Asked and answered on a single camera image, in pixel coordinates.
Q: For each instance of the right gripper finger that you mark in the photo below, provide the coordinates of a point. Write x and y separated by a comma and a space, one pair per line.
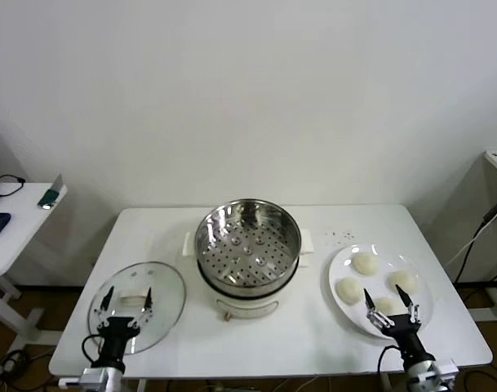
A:
372, 310
409, 306

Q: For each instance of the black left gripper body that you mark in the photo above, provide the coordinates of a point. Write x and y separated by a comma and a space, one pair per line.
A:
115, 330

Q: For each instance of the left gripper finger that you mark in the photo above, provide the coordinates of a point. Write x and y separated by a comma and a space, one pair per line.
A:
148, 304
105, 304

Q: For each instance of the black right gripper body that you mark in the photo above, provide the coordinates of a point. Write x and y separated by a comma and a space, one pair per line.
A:
405, 330

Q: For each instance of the white steamed baozi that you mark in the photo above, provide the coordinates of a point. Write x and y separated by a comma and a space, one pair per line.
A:
349, 290
387, 306
404, 281
365, 263

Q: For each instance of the round glass pot lid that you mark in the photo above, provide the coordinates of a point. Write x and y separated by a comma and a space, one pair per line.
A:
166, 294

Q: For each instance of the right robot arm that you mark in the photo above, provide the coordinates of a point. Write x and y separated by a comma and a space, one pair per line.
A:
421, 373

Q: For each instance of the perforated steel steamer basket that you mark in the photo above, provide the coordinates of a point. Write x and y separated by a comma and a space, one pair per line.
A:
248, 253

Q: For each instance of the white round plate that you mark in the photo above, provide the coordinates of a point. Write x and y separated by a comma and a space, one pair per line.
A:
419, 318

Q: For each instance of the white electric cooker pot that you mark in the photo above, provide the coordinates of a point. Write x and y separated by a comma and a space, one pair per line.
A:
248, 304

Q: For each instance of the white side table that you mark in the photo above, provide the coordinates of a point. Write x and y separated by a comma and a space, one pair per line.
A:
23, 212

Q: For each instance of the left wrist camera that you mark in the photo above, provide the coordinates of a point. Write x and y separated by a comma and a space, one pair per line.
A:
89, 377

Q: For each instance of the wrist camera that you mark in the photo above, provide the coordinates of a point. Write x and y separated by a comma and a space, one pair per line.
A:
89, 377
446, 367

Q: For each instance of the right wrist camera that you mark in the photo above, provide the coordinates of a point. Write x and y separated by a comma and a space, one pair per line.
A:
446, 367

